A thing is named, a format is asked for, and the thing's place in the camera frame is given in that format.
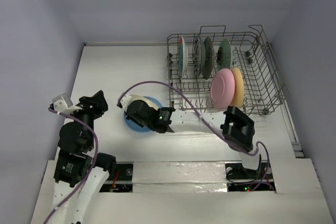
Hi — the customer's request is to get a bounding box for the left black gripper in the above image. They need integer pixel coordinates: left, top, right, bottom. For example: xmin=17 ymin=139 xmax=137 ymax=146
xmin=67 ymin=89 xmax=108 ymax=148

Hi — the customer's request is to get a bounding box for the cream white plate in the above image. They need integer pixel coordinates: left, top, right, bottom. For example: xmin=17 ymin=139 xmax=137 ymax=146
xmin=121 ymin=94 xmax=161 ymax=111

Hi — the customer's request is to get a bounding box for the blue plate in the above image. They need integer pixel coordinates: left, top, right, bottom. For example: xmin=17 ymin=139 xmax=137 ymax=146
xmin=124 ymin=96 xmax=162 ymax=133

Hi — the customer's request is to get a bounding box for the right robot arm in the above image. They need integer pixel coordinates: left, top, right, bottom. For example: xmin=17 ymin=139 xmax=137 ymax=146
xmin=119 ymin=95 xmax=261 ymax=178

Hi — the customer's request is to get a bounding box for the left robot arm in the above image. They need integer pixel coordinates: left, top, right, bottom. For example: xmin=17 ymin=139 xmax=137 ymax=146
xmin=44 ymin=90 xmax=116 ymax=223

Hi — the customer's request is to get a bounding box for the white plate red teal pattern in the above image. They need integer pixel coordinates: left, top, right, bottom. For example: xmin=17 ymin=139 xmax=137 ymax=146
xmin=177 ymin=36 xmax=188 ymax=79

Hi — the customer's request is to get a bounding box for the teal patterned plate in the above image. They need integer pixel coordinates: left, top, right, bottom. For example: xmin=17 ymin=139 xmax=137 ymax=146
xmin=193 ymin=35 xmax=205 ymax=78

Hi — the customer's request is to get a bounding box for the pink plate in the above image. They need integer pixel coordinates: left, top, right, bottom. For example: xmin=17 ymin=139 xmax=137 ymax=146
xmin=210 ymin=68 xmax=235 ymax=109

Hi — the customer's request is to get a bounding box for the dark olive plate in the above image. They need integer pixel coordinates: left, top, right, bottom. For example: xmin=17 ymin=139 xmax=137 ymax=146
xmin=203 ymin=37 xmax=215 ymax=80

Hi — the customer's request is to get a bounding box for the yellow plate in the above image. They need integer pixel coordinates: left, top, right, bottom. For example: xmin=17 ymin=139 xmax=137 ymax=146
xmin=231 ymin=67 xmax=244 ymax=107

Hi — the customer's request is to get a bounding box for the green plate dark motif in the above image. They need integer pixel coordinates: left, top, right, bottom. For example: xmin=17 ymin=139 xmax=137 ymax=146
xmin=217 ymin=39 xmax=233 ymax=71

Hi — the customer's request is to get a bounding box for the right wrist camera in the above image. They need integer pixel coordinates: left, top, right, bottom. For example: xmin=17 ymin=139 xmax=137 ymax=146
xmin=117 ymin=94 xmax=132 ymax=110

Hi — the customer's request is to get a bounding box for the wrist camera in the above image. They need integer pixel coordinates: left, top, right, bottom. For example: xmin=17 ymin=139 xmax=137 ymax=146
xmin=49 ymin=93 xmax=82 ymax=114
xmin=117 ymin=94 xmax=132 ymax=110

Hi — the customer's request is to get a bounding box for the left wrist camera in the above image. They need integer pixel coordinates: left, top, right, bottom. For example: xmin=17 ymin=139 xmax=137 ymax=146
xmin=49 ymin=93 xmax=82 ymax=114

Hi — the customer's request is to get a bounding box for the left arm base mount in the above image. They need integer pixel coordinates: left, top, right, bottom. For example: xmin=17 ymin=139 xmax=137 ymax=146
xmin=99 ymin=163 xmax=133 ymax=193

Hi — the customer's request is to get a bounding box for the grey wire dish rack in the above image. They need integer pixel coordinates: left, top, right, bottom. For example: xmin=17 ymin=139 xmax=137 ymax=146
xmin=166 ymin=25 xmax=286 ymax=115

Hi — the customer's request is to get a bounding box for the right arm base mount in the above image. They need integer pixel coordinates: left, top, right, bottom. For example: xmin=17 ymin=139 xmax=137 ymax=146
xmin=225 ymin=162 xmax=276 ymax=192

